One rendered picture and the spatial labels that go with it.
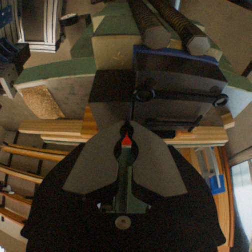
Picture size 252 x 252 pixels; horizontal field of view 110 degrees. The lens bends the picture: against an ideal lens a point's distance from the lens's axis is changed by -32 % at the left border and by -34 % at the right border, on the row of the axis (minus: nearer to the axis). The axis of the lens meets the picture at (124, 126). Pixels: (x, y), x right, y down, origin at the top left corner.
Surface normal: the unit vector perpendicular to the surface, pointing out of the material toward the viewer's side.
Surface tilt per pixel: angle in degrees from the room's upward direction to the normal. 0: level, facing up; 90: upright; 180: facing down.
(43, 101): 32
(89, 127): 90
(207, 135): 90
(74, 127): 90
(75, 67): 90
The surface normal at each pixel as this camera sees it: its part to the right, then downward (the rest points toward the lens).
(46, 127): -0.01, -0.47
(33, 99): -0.03, 0.56
